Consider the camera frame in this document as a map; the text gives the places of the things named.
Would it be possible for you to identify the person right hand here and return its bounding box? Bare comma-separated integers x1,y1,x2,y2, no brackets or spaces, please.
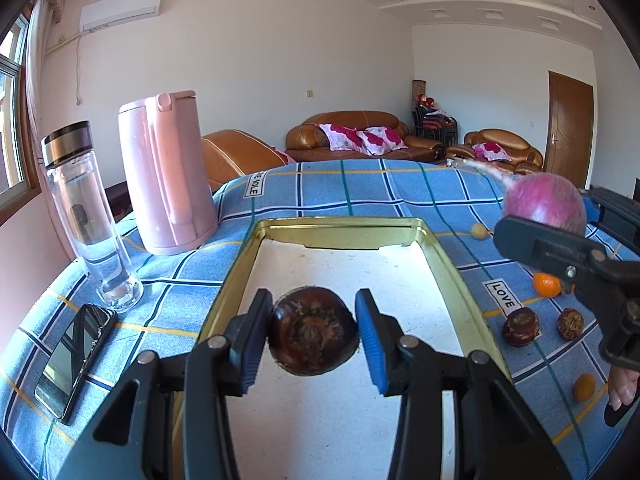
608,366,639,411

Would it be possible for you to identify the stack of dark chairs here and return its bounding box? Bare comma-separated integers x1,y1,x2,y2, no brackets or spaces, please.
412,93,458,148

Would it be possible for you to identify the pink electric kettle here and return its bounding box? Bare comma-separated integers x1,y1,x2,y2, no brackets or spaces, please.
118,90,217,256

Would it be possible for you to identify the small orange kumquat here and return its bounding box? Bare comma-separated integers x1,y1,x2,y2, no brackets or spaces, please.
533,272,563,298

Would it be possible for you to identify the brown leather armchair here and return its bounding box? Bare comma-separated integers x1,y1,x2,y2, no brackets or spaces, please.
445,128,544,174
201,129,295,192

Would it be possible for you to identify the white wall air conditioner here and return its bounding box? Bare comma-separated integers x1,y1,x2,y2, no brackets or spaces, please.
79,0,162,35

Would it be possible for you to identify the clear glass water bottle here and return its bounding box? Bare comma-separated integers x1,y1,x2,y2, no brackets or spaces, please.
41,120,143,312

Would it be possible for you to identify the black smartphone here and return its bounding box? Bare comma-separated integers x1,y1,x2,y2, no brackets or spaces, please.
35,304,117,425

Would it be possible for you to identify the brown leather three-seat sofa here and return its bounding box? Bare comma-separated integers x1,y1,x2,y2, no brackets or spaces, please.
285,110,445,162

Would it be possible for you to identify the brown wooden door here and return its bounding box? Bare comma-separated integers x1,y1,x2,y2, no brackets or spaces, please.
544,72,594,188

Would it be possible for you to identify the blue plaid tablecloth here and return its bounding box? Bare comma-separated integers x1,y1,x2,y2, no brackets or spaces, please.
1,159,622,479

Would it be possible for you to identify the purple passion fruit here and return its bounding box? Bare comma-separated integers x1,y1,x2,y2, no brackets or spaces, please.
464,158,588,238

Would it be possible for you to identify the pink floral cushion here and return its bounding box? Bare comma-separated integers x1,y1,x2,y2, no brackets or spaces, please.
472,141,512,162
319,124,368,154
358,126,407,156

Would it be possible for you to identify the window with frame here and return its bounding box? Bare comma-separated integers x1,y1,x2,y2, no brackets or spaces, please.
1,3,40,224

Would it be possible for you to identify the gold metal tin tray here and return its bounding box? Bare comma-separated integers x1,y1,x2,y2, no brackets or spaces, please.
182,217,510,479

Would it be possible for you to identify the pink curtain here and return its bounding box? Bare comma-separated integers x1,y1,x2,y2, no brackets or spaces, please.
22,0,66,172

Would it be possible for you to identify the small tan longan fruit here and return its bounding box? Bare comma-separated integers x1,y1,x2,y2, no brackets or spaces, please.
470,223,490,240

